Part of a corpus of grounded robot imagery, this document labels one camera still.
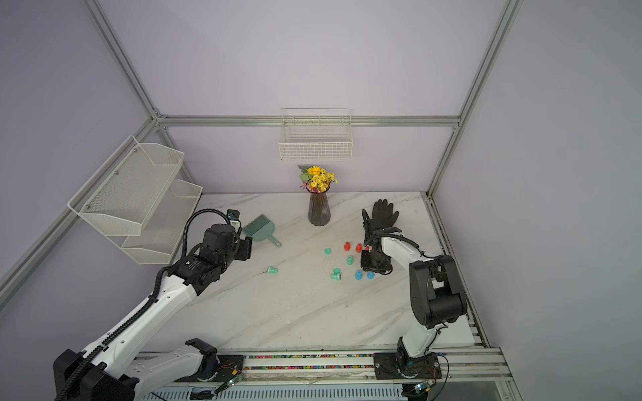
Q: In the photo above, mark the green dustpan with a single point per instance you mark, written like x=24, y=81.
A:
x=262, y=229

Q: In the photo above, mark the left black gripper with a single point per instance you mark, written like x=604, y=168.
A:
x=245, y=246

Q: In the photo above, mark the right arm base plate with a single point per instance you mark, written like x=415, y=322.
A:
x=397, y=366

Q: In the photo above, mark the yellow flower bouquet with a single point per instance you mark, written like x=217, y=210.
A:
x=316, y=179

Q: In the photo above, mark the dark glass vase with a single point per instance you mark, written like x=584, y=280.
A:
x=319, y=213

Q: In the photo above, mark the black yellow work glove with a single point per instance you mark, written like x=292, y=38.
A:
x=383, y=215

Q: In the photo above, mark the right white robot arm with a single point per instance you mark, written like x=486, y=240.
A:
x=437, y=294

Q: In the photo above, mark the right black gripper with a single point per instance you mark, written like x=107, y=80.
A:
x=368, y=266

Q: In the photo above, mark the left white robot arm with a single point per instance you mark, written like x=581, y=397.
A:
x=106, y=368

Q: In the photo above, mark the white wire wall basket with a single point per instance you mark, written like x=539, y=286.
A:
x=309, y=134

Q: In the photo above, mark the white mesh shelf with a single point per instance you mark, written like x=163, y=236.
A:
x=160, y=239
x=120, y=198

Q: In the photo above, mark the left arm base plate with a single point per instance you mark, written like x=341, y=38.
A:
x=221, y=369

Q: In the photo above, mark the lower white mesh shelf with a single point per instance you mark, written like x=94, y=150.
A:
x=160, y=239

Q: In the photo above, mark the upper white mesh shelf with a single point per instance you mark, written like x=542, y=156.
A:
x=120, y=198

